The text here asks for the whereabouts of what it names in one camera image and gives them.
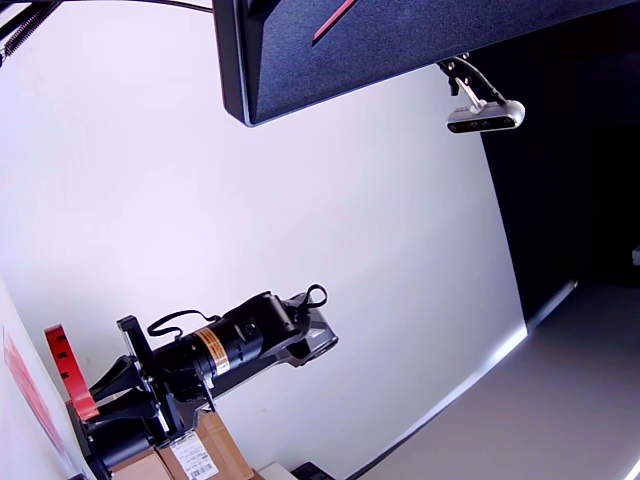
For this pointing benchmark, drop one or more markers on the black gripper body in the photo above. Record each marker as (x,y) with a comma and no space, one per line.
(165,370)

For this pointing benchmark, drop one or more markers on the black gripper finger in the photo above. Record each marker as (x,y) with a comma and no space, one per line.
(130,407)
(120,380)

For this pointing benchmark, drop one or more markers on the red tape roll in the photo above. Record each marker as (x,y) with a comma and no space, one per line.
(65,360)

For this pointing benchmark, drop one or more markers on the black gray Piper robot arm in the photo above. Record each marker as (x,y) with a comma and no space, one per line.
(260,332)

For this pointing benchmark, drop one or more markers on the red scribbled paper sheet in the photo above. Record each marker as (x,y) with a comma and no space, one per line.
(30,390)

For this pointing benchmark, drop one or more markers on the cardboard box with shipping label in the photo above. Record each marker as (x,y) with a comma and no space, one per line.
(225,445)

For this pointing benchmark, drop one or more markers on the metal coil spring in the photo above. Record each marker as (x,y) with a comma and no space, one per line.
(22,31)

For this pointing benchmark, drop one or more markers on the black monitor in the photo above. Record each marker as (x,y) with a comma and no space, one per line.
(400,40)

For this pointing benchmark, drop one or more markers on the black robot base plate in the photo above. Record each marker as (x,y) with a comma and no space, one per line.
(77,450)

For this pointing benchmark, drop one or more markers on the gray depth camera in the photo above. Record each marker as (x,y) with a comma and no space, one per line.
(485,120)

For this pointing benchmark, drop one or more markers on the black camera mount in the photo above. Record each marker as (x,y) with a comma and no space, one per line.
(452,70)

